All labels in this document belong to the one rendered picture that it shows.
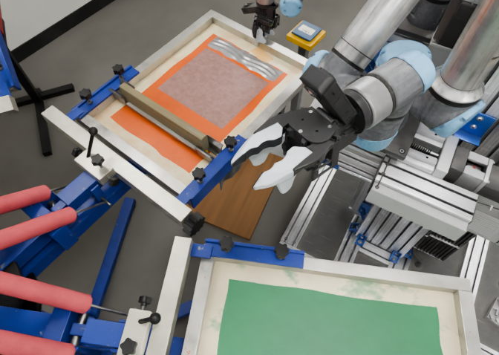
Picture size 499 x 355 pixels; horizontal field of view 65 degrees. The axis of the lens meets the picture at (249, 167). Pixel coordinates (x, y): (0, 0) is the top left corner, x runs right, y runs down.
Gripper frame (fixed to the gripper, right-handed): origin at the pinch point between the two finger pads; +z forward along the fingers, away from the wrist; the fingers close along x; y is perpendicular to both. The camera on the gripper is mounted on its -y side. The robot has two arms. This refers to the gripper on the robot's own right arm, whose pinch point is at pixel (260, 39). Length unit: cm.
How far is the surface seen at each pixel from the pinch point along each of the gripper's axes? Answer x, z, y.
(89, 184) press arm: -93, -6, 2
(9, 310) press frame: -132, -4, 14
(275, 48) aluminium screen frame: -1.2, -0.9, 9.3
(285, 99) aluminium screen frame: -22.0, -0.7, 28.8
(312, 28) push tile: 21.3, 1.2, 13.3
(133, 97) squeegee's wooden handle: -60, -7, -13
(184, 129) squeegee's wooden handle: -59, -7, 12
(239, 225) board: -42, 96, 19
